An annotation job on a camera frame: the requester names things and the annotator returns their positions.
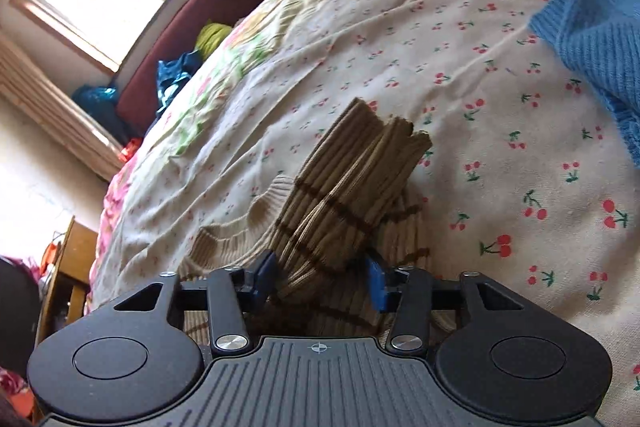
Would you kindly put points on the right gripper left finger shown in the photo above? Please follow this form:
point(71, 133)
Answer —
point(234, 292)

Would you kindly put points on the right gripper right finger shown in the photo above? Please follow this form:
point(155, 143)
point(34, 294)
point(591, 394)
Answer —
point(406, 293)

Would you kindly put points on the beige striped knit sweater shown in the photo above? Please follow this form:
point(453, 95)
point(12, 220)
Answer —
point(351, 197)

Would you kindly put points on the wooden side cabinet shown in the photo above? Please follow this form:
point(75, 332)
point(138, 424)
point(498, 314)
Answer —
point(63, 302)

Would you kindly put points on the red plastic bag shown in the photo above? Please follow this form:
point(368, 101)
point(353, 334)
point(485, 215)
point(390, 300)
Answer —
point(128, 151)

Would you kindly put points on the pink floral quilt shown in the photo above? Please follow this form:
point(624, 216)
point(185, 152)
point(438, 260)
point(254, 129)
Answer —
point(150, 146)

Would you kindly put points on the cherry print bed sheet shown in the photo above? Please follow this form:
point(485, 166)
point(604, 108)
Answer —
point(400, 81)

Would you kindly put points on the black monitor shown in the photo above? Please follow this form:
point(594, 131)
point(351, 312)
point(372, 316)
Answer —
point(19, 315)

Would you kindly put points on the blue plastic bag on sofa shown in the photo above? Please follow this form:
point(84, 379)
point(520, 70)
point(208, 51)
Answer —
point(172, 76)

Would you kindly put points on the teal plastic bag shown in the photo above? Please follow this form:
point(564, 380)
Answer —
point(100, 104)

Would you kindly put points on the yellow-green pillow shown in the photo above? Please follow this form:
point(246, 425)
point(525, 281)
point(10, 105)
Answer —
point(210, 37)

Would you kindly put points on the left beige curtain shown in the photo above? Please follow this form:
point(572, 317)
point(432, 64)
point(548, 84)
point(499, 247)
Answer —
point(28, 88)

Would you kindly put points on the maroon sofa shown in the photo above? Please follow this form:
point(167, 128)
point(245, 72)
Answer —
point(172, 32)

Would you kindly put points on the blue knit sweater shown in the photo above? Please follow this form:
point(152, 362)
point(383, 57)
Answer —
point(599, 40)

